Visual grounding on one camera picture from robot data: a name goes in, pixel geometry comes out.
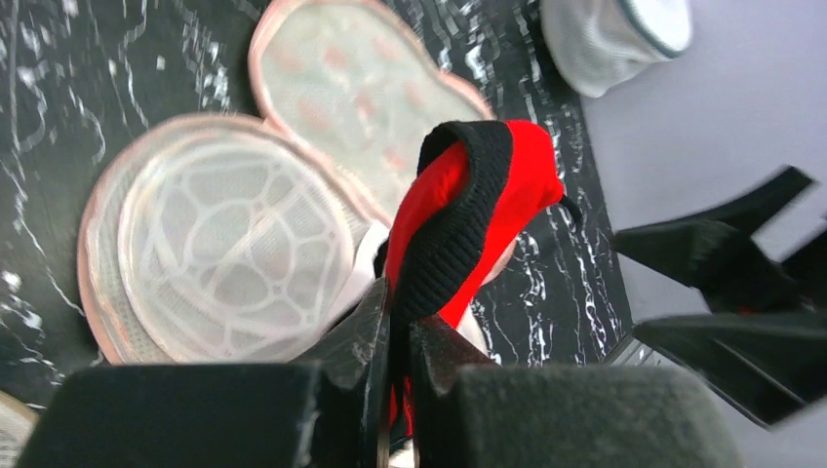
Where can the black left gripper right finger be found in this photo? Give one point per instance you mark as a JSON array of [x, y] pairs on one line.
[[470, 412]]

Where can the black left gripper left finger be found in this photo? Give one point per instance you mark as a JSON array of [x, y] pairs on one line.
[[326, 408]]

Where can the red bra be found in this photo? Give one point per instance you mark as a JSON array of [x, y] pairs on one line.
[[478, 185]]

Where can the floral mesh laundry bag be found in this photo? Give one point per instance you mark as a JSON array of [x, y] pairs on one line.
[[217, 237]]

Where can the white cylindrical mesh bag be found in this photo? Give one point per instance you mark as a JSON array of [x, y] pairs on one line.
[[598, 44]]

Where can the beige round mesh laundry bag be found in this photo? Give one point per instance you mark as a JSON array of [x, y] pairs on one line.
[[17, 422]]

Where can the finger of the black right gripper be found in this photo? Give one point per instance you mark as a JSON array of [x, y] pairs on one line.
[[768, 367], [714, 252]]

